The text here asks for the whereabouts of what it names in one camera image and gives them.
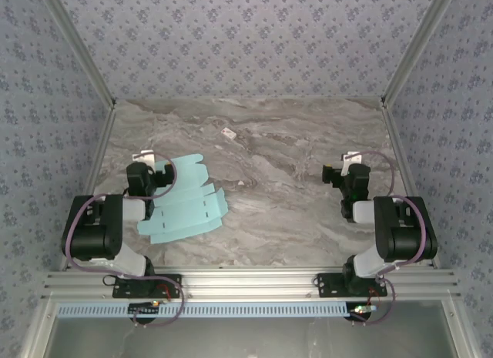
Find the light blue paper box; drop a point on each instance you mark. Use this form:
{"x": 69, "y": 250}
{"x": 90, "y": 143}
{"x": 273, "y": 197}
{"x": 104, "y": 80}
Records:
{"x": 185, "y": 215}

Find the small white tag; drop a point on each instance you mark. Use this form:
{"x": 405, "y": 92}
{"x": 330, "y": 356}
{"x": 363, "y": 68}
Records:
{"x": 229, "y": 133}

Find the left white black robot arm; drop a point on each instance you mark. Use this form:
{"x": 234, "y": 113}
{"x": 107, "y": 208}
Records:
{"x": 92, "y": 231}

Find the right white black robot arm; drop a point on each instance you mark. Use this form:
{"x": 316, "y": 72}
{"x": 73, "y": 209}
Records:
{"x": 404, "y": 235}

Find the left black controller board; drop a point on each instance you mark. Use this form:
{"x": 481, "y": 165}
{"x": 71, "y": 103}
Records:
{"x": 140, "y": 308}

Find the black controller board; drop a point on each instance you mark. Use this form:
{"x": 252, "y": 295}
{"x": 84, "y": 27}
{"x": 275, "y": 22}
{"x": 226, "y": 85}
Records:
{"x": 140, "y": 308}
{"x": 356, "y": 313}

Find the right black controller board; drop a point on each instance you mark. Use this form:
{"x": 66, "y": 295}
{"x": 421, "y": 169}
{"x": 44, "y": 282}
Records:
{"x": 356, "y": 313}

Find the grey metal panel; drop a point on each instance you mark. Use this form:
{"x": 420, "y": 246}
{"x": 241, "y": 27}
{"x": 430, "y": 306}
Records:
{"x": 246, "y": 338}

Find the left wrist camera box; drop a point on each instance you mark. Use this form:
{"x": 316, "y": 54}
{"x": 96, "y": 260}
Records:
{"x": 145, "y": 156}

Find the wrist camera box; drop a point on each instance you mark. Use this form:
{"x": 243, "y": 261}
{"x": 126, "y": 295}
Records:
{"x": 145, "y": 156}
{"x": 352, "y": 158}

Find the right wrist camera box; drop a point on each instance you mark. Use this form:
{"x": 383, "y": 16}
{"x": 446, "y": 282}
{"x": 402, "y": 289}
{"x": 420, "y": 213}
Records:
{"x": 352, "y": 158}

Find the aluminium side rail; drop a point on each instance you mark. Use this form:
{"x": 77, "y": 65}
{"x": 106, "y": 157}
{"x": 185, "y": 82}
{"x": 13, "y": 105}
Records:
{"x": 97, "y": 161}
{"x": 403, "y": 161}

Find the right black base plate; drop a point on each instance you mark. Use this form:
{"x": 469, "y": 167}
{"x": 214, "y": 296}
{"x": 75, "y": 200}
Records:
{"x": 327, "y": 286}

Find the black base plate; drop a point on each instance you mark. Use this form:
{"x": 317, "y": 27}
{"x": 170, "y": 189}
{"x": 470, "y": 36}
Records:
{"x": 123, "y": 292}
{"x": 327, "y": 286}

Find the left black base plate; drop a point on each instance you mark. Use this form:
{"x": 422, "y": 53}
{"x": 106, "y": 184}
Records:
{"x": 123, "y": 292}

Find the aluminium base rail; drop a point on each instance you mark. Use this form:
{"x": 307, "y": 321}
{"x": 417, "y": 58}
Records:
{"x": 250, "y": 281}

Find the aluminium frame post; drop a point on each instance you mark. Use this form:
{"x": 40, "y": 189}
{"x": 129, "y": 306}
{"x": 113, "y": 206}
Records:
{"x": 82, "y": 46}
{"x": 415, "y": 46}

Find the short aluminium frame leg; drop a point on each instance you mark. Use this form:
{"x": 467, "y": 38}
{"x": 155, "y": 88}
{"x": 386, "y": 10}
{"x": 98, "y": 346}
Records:
{"x": 456, "y": 331}
{"x": 36, "y": 331}

